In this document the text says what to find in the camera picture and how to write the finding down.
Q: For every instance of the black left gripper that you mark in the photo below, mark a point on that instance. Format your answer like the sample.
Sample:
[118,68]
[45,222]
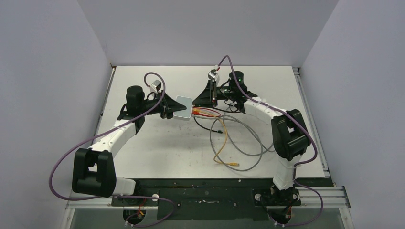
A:
[167,106]

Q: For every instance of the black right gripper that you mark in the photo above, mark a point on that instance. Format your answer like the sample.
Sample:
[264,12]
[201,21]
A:
[208,98]

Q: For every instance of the white network switch box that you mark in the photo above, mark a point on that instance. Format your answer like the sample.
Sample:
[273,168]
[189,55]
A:
[185,113]

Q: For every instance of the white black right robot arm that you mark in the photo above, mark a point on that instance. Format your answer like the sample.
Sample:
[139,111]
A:
[288,127]

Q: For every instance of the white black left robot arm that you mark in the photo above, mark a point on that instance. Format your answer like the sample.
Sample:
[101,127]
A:
[94,171]

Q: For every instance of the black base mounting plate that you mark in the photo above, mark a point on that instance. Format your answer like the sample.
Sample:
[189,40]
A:
[211,199]

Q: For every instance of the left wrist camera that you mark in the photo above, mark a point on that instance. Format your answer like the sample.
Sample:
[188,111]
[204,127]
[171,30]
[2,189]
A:
[155,87]

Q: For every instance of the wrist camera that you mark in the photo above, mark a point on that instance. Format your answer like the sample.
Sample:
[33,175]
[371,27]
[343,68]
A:
[213,75]
[155,87]

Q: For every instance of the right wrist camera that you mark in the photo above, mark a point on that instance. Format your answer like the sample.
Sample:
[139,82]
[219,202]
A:
[213,75]

